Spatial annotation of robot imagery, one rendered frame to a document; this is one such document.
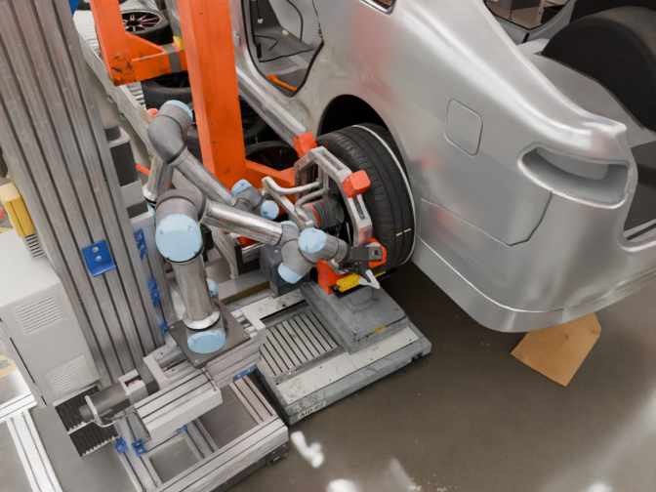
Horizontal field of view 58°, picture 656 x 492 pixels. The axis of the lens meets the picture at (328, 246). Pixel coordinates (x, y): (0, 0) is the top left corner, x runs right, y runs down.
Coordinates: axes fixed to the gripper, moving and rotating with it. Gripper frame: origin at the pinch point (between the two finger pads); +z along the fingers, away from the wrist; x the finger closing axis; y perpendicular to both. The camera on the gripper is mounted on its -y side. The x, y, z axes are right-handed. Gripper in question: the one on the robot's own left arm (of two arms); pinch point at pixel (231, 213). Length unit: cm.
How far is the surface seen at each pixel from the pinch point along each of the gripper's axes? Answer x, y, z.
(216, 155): -14.2, -23.3, 10.8
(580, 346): 183, -18, -61
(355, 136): 16, -41, -46
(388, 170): 28, -29, -60
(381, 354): 101, 25, -8
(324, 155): 12.3, -31.4, -34.8
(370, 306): 89, 4, -2
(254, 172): 8.9, -30.2, 17.9
